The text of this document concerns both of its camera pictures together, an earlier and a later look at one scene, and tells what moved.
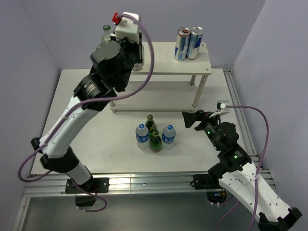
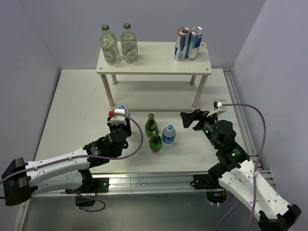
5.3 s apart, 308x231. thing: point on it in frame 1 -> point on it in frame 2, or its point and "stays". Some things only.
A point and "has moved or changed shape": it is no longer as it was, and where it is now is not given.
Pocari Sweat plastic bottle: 142,136 -> 126,112
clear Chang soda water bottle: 138,67 has moved or changed shape
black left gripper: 136,46 -> 127,127
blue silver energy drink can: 196,35 stays
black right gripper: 189,118 stays
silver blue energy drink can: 182,43 stays
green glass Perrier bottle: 155,142 stays
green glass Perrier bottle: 151,125 stays
